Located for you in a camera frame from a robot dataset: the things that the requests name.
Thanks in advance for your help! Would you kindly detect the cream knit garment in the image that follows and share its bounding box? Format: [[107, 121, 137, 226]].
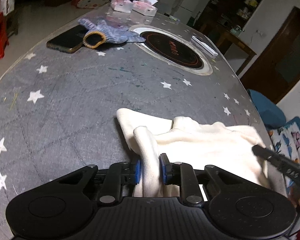
[[116, 108, 288, 197]]

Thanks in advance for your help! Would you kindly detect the pink white tissue box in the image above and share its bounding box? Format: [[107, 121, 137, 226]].
[[132, 0, 158, 17]]

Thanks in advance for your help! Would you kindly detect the white tissue holder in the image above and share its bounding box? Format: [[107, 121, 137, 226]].
[[111, 0, 133, 13]]

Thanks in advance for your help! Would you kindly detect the white water dispenser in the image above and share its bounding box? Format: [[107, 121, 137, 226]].
[[159, 0, 177, 14]]

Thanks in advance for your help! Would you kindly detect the dark wooden shelf cabinet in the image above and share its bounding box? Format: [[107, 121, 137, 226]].
[[192, 0, 265, 34]]

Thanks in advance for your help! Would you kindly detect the brown wooden glazed door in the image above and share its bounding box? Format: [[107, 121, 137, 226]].
[[240, 6, 300, 104]]

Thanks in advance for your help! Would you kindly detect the black smartphone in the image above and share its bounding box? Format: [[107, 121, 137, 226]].
[[46, 25, 89, 54]]

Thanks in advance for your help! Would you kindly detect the white remote control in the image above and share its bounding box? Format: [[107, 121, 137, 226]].
[[191, 35, 218, 58]]

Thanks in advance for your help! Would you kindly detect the blue cushion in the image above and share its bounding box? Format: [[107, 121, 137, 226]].
[[247, 89, 287, 130]]

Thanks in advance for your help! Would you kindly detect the round black induction cooktop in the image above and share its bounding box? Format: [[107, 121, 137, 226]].
[[129, 24, 213, 76]]

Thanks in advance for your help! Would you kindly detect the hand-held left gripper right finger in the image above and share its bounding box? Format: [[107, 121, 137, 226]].
[[159, 153, 243, 207]]

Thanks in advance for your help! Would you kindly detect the butterfly-print blanket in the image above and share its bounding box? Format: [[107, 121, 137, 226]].
[[266, 116, 300, 195]]

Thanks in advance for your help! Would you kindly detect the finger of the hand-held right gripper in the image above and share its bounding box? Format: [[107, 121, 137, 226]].
[[252, 144, 300, 193]]

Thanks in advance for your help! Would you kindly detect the brown wooden desk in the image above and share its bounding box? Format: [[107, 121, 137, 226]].
[[202, 21, 257, 75]]

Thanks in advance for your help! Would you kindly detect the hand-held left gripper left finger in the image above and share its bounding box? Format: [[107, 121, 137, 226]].
[[58, 159, 141, 204]]

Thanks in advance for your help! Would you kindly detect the white refrigerator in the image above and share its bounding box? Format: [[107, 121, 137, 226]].
[[176, 0, 204, 24]]

